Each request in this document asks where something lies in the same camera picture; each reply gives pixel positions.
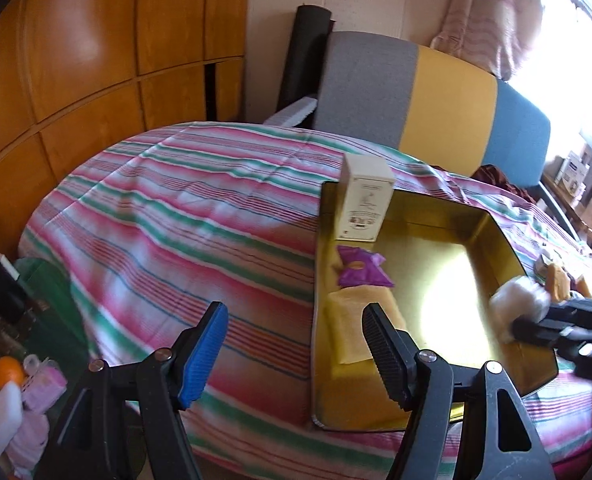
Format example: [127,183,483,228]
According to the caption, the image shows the striped bed sheet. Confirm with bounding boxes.
[18,121,592,480]

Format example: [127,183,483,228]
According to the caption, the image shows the dark red cloth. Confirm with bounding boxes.
[471,164,542,206]

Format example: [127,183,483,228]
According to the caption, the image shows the cream sock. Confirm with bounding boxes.
[490,276,551,343]

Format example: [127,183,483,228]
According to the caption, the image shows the orange ball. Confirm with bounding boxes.
[0,356,26,388]

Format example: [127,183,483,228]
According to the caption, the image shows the grey yellow blue headboard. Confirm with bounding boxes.
[312,31,551,188]

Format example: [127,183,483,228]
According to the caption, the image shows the pink patterned curtain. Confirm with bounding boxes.
[428,0,547,81]

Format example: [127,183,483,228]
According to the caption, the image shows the cracker snack packet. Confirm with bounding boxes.
[324,285,407,378]

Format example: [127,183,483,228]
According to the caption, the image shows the white ribbed board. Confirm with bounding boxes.
[263,96,319,130]

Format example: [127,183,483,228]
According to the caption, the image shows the gold metal tray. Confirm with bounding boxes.
[308,180,559,433]

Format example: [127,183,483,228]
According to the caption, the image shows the white plastic bottle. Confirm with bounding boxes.
[0,381,24,456]

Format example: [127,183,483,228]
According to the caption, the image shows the pink wrapped packages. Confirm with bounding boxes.
[6,360,69,467]

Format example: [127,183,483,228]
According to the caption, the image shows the white printed box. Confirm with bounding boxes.
[558,150,592,196]

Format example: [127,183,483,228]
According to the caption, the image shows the small orange toy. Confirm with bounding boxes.
[546,262,573,302]

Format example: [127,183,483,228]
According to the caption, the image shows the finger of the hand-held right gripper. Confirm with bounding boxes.
[546,299,592,323]
[512,316,584,347]

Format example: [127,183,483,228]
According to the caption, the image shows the black rolled mat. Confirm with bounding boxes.
[276,5,335,121]

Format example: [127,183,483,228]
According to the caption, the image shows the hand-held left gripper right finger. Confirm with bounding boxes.
[362,301,557,480]

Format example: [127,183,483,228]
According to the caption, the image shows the purple snack packet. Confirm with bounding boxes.
[337,245,394,288]

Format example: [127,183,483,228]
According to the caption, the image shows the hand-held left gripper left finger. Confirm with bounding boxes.
[36,301,229,480]

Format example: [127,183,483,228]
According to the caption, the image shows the green plastic bag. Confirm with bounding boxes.
[13,257,89,361]

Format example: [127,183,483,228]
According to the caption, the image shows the wooden desk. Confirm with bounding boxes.
[541,175,592,261]

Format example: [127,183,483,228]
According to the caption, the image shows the cream cardboard box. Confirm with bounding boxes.
[337,154,395,242]

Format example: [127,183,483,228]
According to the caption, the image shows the wooden wardrobe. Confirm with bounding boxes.
[0,0,251,261]

